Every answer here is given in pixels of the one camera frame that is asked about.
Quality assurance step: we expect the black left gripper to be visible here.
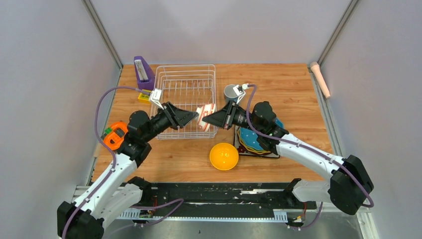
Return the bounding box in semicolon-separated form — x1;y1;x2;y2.
143;101;198;142

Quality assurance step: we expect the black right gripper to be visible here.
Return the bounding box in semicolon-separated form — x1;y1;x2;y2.
203;100;263;134

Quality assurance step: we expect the white orange patterned bowl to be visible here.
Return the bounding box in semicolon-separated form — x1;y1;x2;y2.
195;103;217;133

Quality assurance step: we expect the teal floral mug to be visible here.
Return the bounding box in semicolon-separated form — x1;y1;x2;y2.
223;84;236;103

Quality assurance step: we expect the blue polka dot plate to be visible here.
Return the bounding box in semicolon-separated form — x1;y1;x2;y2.
239;127;264;150

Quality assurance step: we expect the square floral plate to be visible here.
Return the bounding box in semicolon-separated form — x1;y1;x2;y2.
233;126;280;158

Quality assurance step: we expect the yellow ribbed bowl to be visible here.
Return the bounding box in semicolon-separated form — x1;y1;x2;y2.
209;142;239;171

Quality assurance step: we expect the green polka dot plate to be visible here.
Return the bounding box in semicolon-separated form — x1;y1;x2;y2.
239;137;271;155

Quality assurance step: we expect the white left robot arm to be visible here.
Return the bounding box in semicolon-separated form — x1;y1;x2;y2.
57;102;199;239

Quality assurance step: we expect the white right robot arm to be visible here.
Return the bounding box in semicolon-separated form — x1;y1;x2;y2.
203;101;374;215

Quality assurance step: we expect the yellow green toy block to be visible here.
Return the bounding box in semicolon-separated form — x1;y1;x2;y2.
137;93;151;104

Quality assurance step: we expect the purple metronome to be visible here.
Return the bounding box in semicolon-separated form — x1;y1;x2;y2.
133;56;155;91

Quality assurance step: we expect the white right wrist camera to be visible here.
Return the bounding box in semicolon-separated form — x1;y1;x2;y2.
232;83;249;104

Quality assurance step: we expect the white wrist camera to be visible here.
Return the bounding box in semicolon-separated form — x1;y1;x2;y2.
148;88;164;110
232;83;249;104

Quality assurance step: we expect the white wire dish rack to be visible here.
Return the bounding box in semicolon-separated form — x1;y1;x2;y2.
154;64;217;140

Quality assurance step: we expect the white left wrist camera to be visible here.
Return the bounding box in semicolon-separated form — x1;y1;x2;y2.
148;88;164;110

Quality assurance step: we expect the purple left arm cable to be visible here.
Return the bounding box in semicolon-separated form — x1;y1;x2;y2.
61;86;185;239

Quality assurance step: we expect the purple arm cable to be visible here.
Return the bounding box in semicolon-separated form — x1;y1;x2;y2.
245;84;375;231
61;86;185;239

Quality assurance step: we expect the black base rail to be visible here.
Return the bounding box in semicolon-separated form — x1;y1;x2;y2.
71;181;370;223

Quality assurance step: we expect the beige cylinder handle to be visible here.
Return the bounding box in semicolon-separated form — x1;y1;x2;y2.
310;62;331;99

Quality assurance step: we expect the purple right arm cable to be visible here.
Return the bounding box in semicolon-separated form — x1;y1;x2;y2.
245;84;375;231

